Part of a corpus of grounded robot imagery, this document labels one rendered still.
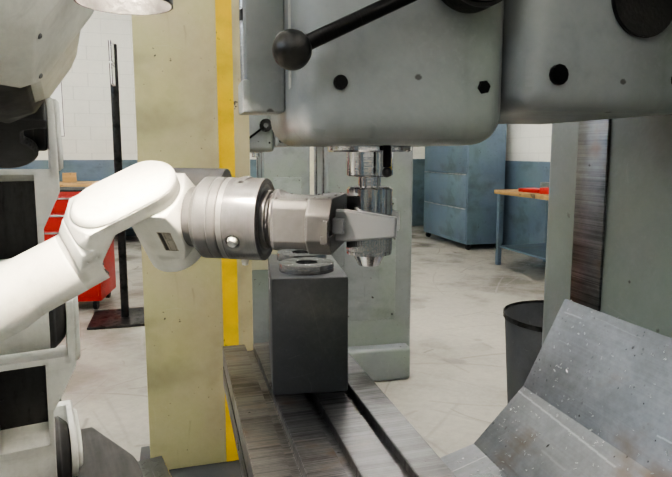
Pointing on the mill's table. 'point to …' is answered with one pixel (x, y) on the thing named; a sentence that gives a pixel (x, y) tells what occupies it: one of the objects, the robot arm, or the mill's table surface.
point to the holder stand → (307, 323)
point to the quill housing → (390, 67)
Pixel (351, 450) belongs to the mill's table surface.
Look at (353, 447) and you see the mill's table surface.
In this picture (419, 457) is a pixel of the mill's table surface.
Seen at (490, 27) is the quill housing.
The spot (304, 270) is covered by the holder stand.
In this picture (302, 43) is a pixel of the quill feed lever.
